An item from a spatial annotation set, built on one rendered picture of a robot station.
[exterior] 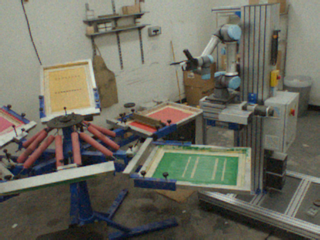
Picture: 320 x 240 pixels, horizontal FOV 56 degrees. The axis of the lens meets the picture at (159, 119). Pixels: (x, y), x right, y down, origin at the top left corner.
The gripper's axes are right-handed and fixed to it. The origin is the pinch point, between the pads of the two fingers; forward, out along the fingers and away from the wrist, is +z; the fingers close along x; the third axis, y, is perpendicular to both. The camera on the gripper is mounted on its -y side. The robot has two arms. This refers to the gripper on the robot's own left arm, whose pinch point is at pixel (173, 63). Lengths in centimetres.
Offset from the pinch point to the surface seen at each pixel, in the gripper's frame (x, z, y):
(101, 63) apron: 274, -26, 5
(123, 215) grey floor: 85, 40, 158
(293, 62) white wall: 179, -352, 60
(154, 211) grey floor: 71, 9, 159
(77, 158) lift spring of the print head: 9, 85, 53
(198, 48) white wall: 346, -267, 15
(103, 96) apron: 281, -22, 58
